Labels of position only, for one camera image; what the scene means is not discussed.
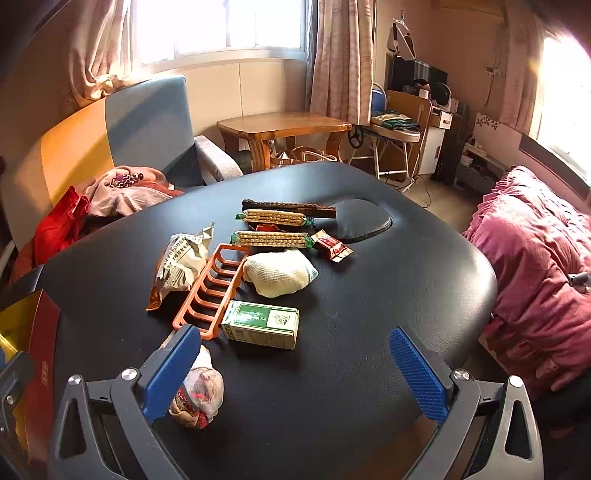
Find red cardboard box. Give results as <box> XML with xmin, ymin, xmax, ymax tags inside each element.
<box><xmin>0</xmin><ymin>290</ymin><xmax>62</xmax><ymax>462</ymax></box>

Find white sock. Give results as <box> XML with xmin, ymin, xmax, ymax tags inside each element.
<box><xmin>242</xmin><ymin>249</ymin><xmax>320</xmax><ymax>298</ymax></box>

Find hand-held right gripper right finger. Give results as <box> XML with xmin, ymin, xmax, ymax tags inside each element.
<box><xmin>389</xmin><ymin>327</ymin><xmax>546</xmax><ymax>480</ymax></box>

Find white small cabinet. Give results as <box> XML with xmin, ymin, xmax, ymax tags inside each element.
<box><xmin>418</xmin><ymin>106</ymin><xmax>456</xmax><ymax>176</ymax></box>

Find blue and yellow armchair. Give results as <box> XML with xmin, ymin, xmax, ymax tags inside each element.
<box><xmin>0</xmin><ymin>75</ymin><xmax>244</xmax><ymax>259</ymax></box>

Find green-ended wafer packet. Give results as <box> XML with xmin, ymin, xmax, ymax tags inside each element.
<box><xmin>235</xmin><ymin>209</ymin><xmax>315</xmax><ymax>228</ymax></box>
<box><xmin>230</xmin><ymin>230</ymin><xmax>317</xmax><ymax>250</ymax></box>

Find clear bag with snacks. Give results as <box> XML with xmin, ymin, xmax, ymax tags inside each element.
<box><xmin>159</xmin><ymin>331</ymin><xmax>225</xmax><ymax>431</ymax></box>

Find black face-hole cushion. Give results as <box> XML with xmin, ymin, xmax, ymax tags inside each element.
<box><xmin>331</xmin><ymin>198</ymin><xmax>393</xmax><ymax>244</ymax></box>

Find black monitor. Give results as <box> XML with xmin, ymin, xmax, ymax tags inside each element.
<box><xmin>392</xmin><ymin>54</ymin><xmax>449</xmax><ymax>92</ymax></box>

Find folded clothes on chair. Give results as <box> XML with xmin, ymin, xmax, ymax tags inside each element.
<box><xmin>370</xmin><ymin>110</ymin><xmax>422</xmax><ymax>136</ymax></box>

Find pink cloth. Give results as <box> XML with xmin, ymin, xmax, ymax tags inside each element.
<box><xmin>87</xmin><ymin>165</ymin><xmax>185</xmax><ymax>219</ymax></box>

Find red candy wrapper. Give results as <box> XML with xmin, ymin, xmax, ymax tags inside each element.
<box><xmin>310</xmin><ymin>229</ymin><xmax>354</xmax><ymax>264</ymax></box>

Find orange plastic rack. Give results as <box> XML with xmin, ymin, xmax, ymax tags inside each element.
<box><xmin>172</xmin><ymin>243</ymin><xmax>253</xmax><ymax>341</ymax></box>

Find green paper carton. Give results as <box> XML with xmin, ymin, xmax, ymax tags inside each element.
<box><xmin>221</xmin><ymin>299</ymin><xmax>300</xmax><ymax>350</ymax></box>

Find beige patterned curtain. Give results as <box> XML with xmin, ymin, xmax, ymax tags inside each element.
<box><xmin>309</xmin><ymin>0</ymin><xmax>378</xmax><ymax>126</ymax></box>
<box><xmin>68</xmin><ymin>0</ymin><xmax>139</xmax><ymax>108</ymax></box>
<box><xmin>500</xmin><ymin>9</ymin><xmax>546</xmax><ymax>136</ymax></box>

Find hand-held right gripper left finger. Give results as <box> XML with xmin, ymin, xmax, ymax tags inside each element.
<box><xmin>46</xmin><ymin>324</ymin><xmax>204</xmax><ymax>480</ymax></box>

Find folding chair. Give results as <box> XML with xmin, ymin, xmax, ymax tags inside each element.
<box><xmin>347</xmin><ymin>82</ymin><xmax>433</xmax><ymax>182</ymax></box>

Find pink quilted blanket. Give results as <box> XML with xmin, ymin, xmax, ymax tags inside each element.
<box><xmin>463</xmin><ymin>165</ymin><xmax>591</xmax><ymax>398</ymax></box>

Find wooden side table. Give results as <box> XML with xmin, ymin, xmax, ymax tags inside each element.
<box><xmin>216</xmin><ymin>112</ymin><xmax>352</xmax><ymax>171</ymax></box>

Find red cloth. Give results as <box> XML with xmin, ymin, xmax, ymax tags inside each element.
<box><xmin>33</xmin><ymin>185</ymin><xmax>91</xmax><ymax>261</ymax></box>

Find brown chocolate biscuit packet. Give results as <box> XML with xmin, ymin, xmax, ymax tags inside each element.
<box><xmin>242</xmin><ymin>199</ymin><xmax>338</xmax><ymax>221</ymax></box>

